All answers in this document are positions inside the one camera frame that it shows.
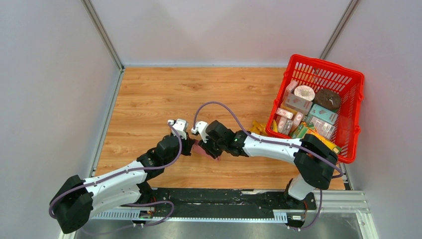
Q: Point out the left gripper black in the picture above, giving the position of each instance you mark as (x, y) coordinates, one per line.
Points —
(188, 144)

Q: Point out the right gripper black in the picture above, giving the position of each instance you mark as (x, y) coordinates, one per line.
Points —
(207, 146)

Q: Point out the pink paper box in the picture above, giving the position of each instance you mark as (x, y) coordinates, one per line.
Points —
(197, 149)

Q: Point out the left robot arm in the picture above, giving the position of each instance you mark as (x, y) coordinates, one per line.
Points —
(80, 199)

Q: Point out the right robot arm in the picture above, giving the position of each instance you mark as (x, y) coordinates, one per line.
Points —
(312, 158)

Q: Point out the pink grey snack box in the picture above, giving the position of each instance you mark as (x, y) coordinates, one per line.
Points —
(297, 104)

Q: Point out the teal snack box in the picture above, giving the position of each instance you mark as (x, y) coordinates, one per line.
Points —
(322, 114)

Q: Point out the yellow fried food toy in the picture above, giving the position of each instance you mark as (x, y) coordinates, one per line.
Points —
(258, 128)

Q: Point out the pink white roll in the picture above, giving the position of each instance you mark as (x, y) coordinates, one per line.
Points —
(305, 92)

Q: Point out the red plastic basket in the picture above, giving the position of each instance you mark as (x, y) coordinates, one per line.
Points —
(320, 74)

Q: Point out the brown chocolate donut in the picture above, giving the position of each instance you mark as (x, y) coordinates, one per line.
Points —
(328, 99)

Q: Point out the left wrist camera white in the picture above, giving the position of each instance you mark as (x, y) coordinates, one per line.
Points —
(179, 127)

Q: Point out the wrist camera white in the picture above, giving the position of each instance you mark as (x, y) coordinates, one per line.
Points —
(200, 128)
(179, 127)

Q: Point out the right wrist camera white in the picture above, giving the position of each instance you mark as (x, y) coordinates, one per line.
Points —
(200, 128)

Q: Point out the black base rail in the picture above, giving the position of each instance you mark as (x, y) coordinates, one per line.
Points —
(236, 205)

